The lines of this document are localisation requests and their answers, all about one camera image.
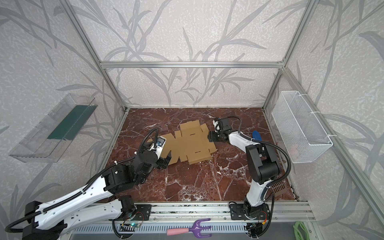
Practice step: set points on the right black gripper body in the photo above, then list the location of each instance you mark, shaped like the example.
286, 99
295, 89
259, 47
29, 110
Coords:
215, 133

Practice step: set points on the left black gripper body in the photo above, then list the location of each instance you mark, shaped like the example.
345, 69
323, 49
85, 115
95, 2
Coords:
162, 160

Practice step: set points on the brown cardboard box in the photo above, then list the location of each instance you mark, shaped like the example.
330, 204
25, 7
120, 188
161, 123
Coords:
189, 144

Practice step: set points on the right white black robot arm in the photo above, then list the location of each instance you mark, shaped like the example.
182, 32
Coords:
268, 163

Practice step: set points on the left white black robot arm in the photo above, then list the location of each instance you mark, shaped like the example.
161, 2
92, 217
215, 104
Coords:
49, 221

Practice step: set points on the small green lit circuit board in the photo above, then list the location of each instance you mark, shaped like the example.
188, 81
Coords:
129, 227

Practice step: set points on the purple pink garden fork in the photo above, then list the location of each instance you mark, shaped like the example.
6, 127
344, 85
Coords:
196, 229

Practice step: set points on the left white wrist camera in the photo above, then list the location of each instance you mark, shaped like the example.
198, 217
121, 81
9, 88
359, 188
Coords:
160, 146

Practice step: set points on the blue trowel wooden handle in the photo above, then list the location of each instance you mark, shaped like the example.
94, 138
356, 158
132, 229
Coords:
256, 136

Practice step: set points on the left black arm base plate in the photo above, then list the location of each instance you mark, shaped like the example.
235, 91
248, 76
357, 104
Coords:
141, 213

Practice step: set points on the aluminium front rail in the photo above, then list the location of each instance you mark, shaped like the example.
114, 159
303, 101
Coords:
220, 212

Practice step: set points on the white wire mesh basket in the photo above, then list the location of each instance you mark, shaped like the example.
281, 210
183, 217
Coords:
301, 131

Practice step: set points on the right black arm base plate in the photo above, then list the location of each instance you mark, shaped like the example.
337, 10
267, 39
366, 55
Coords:
244, 211

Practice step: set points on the clear plastic wall bin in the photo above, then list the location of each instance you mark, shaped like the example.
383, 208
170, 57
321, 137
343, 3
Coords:
47, 142

